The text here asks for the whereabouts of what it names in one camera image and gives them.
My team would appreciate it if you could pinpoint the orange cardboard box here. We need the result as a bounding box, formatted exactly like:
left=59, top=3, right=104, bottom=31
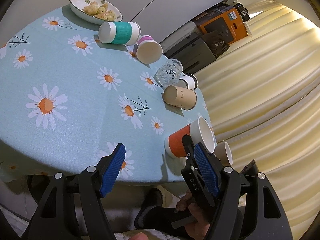
left=192, top=6, right=248, bottom=44

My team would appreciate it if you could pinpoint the white plate with snacks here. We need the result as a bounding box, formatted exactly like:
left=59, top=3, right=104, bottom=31
left=69, top=0, right=123, bottom=25

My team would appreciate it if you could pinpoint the person left hand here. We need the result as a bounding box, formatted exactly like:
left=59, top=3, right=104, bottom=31
left=129, top=232, right=149, bottom=240

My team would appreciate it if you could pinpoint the white cup black lid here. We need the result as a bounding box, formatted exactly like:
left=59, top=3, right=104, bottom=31
left=176, top=74, right=198, bottom=90

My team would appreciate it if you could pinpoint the teal white paper cup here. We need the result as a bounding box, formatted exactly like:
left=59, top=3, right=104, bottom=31
left=98, top=21, right=141, bottom=46

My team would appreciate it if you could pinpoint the cream curtain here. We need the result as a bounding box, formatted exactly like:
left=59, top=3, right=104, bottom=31
left=196, top=0, right=319, bottom=239

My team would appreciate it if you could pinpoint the pink white paper cup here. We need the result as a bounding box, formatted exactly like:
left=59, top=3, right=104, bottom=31
left=136, top=35, right=163, bottom=64

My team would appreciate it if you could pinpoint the orange white paper cup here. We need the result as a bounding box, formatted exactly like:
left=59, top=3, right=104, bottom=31
left=164, top=116, right=215, bottom=158

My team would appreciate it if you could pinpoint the brown kraft paper cup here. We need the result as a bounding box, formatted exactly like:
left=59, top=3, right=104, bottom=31
left=163, top=86, right=197, bottom=111

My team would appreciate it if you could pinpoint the blue daisy tablecloth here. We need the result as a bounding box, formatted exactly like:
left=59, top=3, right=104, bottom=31
left=1, top=6, right=209, bottom=184

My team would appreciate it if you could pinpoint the grey suitcase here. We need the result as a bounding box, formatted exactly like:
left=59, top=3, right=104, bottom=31
left=164, top=33, right=216, bottom=74

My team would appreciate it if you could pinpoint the clear glass tumbler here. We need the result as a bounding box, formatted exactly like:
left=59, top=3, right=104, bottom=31
left=155, top=59, right=183, bottom=87

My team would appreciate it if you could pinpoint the brown handbag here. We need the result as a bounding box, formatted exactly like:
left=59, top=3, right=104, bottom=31
left=202, top=30, right=230, bottom=58

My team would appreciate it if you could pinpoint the person right hand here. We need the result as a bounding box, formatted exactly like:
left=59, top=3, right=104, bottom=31
left=176, top=190, right=210, bottom=239

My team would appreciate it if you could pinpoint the black camera bag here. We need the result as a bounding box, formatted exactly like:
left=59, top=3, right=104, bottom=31
left=224, top=0, right=250, bottom=22

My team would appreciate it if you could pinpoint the beige ceramic mug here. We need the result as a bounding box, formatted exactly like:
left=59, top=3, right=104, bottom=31
left=214, top=142, right=233, bottom=166

